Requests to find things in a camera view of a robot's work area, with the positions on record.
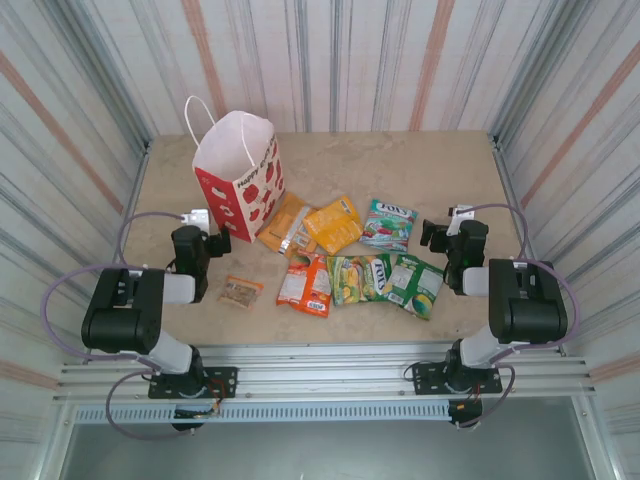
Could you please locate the orange-brown long snack packet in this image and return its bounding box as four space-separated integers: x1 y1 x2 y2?
256 192 317 259

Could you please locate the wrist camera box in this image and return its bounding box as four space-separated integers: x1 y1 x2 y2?
180 208 210 232
447 203 477 236

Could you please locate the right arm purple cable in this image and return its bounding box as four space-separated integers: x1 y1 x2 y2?
457 203 582 431

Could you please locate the small clear nut bar packet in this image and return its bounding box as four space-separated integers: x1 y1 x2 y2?
216 274 265 310

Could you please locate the red white paper bag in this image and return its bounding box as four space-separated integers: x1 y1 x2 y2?
183 94 287 245

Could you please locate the orange white snack bag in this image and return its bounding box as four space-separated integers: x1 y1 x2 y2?
275 249 333 319

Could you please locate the aluminium mounting rail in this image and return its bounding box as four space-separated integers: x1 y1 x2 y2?
53 341 599 407

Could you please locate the green yellow Fox's candy bag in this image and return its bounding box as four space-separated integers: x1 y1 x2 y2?
325 253 394 307

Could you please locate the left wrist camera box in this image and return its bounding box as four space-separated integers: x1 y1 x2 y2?
180 208 210 232

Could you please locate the teal red Fox's candy bag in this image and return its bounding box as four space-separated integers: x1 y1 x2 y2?
358 198 419 253

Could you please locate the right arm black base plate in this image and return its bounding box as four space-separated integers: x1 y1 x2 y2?
412 361 504 396

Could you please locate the dark green snack bag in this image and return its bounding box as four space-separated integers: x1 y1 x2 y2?
387 253 446 322

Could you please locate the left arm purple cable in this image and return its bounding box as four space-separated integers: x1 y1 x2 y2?
40 210 196 442

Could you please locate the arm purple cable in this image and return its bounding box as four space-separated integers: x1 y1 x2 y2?
40 210 196 442
457 203 582 431

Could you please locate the yellow snack packet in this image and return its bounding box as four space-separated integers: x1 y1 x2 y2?
302 196 365 257

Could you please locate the slotted grey cable tray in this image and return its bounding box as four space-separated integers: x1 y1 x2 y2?
72 402 454 427

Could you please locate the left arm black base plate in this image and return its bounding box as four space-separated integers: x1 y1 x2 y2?
148 366 239 400

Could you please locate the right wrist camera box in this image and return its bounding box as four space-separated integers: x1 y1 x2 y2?
447 203 477 236

